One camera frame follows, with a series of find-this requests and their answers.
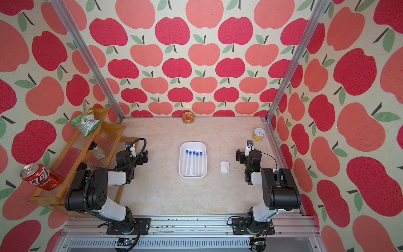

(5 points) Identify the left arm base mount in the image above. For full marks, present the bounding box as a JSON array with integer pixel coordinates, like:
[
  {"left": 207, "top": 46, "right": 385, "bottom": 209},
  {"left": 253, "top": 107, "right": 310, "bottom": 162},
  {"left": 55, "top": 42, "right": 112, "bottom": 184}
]
[{"left": 106, "top": 217, "right": 151, "bottom": 235}]

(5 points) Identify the red gold round tin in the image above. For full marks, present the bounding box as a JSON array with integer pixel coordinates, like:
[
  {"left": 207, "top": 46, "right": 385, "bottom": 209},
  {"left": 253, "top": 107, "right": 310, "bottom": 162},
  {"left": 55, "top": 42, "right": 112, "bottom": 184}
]
[{"left": 181, "top": 111, "right": 195, "bottom": 125}]

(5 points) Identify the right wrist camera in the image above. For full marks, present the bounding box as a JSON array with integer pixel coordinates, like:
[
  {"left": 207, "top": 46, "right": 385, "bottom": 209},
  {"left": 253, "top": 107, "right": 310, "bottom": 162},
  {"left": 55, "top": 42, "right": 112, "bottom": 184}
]
[{"left": 245, "top": 140, "right": 255, "bottom": 157}]

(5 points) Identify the right aluminium frame post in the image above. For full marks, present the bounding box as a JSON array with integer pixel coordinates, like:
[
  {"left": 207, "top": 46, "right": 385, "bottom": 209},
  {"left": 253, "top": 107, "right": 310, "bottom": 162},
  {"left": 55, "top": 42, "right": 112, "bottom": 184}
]
[{"left": 266, "top": 0, "right": 330, "bottom": 122}]

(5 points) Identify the glass spice jar lower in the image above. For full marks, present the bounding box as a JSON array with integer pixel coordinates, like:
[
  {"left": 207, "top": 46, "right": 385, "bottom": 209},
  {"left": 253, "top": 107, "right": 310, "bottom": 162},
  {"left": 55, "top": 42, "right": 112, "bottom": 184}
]
[{"left": 76, "top": 162, "right": 88, "bottom": 172}]

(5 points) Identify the left aluminium frame post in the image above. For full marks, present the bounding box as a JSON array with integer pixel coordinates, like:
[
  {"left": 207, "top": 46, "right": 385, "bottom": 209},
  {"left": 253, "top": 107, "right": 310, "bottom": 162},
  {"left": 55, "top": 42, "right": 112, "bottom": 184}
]
[{"left": 50, "top": 0, "right": 125, "bottom": 123}]

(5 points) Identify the white wipe cloth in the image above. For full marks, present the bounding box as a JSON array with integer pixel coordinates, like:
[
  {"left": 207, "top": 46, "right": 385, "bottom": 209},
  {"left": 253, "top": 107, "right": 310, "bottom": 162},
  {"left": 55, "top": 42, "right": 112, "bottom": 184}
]
[{"left": 220, "top": 161, "right": 230, "bottom": 173}]

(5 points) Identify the glass spice jar upper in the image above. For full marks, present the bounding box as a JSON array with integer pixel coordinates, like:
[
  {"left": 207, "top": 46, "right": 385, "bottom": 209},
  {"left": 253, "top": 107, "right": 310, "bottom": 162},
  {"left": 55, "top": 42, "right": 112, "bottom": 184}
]
[{"left": 88, "top": 141, "right": 106, "bottom": 160}]

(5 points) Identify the yellow white can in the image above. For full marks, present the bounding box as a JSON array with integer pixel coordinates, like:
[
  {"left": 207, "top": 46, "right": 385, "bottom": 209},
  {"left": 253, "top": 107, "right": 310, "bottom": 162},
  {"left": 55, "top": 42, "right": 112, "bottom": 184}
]
[{"left": 253, "top": 128, "right": 266, "bottom": 142}]

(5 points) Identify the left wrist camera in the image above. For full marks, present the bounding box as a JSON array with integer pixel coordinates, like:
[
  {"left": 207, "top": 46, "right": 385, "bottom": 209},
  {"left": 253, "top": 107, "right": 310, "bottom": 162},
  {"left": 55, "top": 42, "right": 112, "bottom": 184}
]
[{"left": 126, "top": 142, "right": 136, "bottom": 158}]

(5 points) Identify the aluminium frame post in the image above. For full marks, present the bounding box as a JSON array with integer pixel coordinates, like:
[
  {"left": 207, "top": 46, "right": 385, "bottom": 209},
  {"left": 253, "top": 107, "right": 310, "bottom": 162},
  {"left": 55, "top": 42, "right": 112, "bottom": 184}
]
[
  {"left": 266, "top": 0, "right": 330, "bottom": 122},
  {"left": 50, "top": 0, "right": 125, "bottom": 123}
]

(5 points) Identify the wooden shelf rack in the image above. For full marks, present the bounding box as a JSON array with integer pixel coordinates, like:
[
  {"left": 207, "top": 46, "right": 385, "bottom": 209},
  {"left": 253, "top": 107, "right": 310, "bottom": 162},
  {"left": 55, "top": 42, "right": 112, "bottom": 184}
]
[{"left": 28, "top": 122, "right": 137, "bottom": 211}]

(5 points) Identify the white rectangular tray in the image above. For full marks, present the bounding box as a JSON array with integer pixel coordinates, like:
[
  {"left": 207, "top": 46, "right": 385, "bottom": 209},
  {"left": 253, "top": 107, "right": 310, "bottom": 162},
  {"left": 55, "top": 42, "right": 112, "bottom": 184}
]
[{"left": 178, "top": 142, "right": 208, "bottom": 179}]

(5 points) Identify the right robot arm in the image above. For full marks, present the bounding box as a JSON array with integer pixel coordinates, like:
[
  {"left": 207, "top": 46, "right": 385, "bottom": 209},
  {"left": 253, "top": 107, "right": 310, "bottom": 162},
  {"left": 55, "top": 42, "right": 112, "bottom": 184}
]
[{"left": 236, "top": 149, "right": 301, "bottom": 224}]

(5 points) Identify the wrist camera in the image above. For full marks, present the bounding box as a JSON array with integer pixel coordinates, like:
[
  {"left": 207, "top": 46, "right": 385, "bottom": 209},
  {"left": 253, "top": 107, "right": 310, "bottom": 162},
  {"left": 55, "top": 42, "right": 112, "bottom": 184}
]
[
  {"left": 245, "top": 140, "right": 255, "bottom": 157},
  {"left": 126, "top": 142, "right": 136, "bottom": 158}
]

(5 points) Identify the red cola can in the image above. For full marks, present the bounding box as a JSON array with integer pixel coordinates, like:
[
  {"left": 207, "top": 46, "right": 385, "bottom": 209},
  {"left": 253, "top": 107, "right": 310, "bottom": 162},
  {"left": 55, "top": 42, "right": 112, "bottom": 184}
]
[{"left": 20, "top": 163, "right": 63, "bottom": 191}]

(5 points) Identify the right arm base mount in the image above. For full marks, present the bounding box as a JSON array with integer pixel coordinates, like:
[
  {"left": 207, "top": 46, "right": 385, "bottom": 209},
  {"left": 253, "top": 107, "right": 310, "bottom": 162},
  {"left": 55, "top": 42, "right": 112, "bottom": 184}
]
[{"left": 226, "top": 216, "right": 275, "bottom": 236}]

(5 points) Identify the test tube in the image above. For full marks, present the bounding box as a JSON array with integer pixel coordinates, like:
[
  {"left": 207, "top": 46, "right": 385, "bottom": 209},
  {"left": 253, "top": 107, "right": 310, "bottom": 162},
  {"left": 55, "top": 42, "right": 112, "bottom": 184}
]
[
  {"left": 198, "top": 152, "right": 203, "bottom": 176},
  {"left": 195, "top": 152, "right": 200, "bottom": 176},
  {"left": 183, "top": 150, "right": 189, "bottom": 175},
  {"left": 187, "top": 151, "right": 192, "bottom": 175},
  {"left": 191, "top": 151, "right": 196, "bottom": 176}
]

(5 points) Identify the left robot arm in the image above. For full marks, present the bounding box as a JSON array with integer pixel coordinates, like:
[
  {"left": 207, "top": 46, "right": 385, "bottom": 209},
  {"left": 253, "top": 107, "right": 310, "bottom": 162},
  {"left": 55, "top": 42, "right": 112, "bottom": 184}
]
[{"left": 65, "top": 150, "right": 148, "bottom": 225}]

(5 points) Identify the glass spice jar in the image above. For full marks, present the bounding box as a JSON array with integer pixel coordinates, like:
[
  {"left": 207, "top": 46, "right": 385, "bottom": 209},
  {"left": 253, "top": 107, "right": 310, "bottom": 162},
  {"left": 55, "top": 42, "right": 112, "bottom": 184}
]
[
  {"left": 76, "top": 162, "right": 88, "bottom": 172},
  {"left": 88, "top": 141, "right": 106, "bottom": 160}
]

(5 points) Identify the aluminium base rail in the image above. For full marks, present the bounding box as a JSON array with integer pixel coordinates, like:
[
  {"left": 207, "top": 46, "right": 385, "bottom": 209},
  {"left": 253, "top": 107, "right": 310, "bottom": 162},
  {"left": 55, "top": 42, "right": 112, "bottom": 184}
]
[{"left": 50, "top": 213, "right": 326, "bottom": 252}]

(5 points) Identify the green snack bag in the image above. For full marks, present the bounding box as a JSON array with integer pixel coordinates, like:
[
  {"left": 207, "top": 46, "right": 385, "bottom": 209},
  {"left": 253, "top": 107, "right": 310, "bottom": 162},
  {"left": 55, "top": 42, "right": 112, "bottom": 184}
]
[{"left": 71, "top": 109, "right": 103, "bottom": 138}]

